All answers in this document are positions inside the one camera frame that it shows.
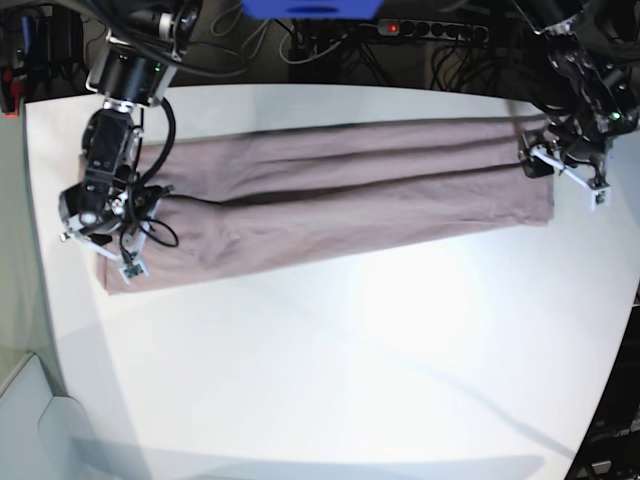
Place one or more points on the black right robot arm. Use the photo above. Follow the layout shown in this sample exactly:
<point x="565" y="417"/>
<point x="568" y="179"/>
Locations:
<point x="146" y="42"/>

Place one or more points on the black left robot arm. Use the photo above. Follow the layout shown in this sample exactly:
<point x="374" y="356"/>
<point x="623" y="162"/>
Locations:
<point x="606" y="106"/>

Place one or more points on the mauve pink t-shirt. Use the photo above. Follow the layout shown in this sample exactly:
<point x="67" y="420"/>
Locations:
<point x="254" y="202"/>

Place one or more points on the red black clamp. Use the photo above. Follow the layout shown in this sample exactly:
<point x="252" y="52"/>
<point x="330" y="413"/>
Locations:
<point x="12" y="90"/>

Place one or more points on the blue box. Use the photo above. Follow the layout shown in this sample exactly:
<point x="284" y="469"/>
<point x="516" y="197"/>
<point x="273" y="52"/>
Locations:
<point x="311" y="9"/>

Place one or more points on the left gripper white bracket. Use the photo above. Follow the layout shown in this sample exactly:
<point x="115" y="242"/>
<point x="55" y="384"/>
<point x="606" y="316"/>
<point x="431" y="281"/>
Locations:
<point x="581" y="161"/>

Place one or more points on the white power strip red switch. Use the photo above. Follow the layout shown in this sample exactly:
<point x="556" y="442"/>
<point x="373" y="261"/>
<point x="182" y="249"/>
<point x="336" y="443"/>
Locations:
<point x="433" y="30"/>

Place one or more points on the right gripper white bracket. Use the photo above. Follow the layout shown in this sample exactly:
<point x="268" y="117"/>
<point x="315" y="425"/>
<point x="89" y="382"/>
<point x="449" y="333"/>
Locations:
<point x="117" y="230"/>

